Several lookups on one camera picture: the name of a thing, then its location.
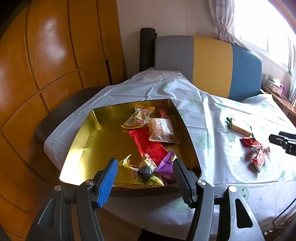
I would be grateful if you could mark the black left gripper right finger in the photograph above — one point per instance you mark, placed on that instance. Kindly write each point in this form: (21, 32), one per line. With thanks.
(198, 195)

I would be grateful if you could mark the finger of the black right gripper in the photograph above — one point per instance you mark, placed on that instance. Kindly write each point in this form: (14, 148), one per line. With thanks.
(287, 135)
(288, 144)

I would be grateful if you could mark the white patterned curtain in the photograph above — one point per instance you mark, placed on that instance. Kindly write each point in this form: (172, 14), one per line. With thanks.
(222, 12)

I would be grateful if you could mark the white patterned tablecloth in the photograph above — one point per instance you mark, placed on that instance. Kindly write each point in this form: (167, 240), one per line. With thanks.
(224, 161)

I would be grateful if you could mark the long red snack packet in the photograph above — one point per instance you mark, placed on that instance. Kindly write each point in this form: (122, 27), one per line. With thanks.
(155, 150)

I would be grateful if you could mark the yellow green snack packet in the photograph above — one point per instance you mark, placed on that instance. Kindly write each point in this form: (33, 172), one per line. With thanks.
(141, 176)

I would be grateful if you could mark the gold metal tin box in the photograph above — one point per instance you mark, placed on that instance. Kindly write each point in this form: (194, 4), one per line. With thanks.
(101, 137)

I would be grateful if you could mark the purple snack packet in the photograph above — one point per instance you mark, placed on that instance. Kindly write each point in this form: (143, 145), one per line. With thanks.
(165, 168)

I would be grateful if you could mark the green cracker packet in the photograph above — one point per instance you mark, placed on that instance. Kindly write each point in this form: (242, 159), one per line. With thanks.
(239, 127)

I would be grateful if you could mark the dark stool seat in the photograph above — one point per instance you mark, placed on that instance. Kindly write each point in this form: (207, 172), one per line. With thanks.
(60, 113)

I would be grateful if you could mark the red white round-logo packet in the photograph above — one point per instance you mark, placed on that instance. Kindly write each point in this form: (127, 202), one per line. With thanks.
(260, 159)

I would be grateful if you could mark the tissue box on sill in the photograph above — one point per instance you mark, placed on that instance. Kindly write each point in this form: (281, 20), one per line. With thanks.
(275, 86)

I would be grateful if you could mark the black rolled mat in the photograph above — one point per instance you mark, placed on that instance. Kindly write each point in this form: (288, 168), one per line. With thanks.
(147, 48)

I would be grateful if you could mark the yellow clear snack packet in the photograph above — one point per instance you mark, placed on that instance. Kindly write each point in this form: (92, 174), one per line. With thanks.
(138, 118)

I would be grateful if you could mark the small red gold candy packet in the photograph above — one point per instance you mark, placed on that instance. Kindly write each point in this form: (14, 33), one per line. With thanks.
(162, 113)

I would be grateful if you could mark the wooden panelled cabinet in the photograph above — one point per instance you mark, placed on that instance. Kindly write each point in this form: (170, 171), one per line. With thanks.
(50, 51)

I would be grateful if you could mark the brown pastry clear packet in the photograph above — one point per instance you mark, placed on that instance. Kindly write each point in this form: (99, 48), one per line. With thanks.
(161, 130)

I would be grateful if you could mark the dark red packet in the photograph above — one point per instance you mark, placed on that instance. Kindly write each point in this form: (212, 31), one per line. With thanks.
(250, 142)

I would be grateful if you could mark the wooden window sill shelf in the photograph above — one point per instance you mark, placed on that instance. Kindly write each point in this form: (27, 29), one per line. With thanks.
(284, 105)

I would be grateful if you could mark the grey yellow blue chair back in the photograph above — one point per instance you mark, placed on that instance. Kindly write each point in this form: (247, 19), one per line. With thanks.
(214, 66)

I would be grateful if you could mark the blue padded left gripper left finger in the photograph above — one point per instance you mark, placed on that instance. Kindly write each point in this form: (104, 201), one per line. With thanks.
(91, 195)

